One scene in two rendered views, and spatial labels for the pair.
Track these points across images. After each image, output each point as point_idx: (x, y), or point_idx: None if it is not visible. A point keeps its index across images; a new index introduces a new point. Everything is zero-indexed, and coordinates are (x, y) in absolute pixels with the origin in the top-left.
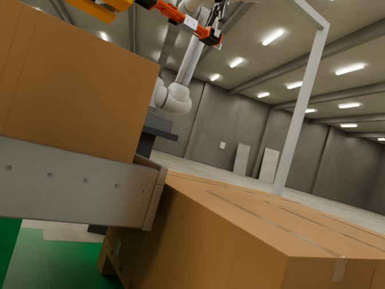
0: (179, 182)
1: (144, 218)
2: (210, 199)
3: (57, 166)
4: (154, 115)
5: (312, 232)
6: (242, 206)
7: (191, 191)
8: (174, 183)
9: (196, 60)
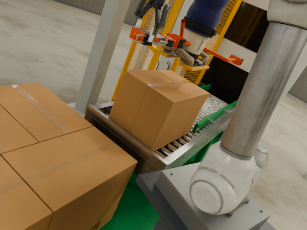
0: (85, 133)
1: None
2: (62, 112)
3: None
4: (183, 165)
5: (5, 99)
6: (42, 114)
7: (73, 118)
8: (85, 125)
9: (245, 85)
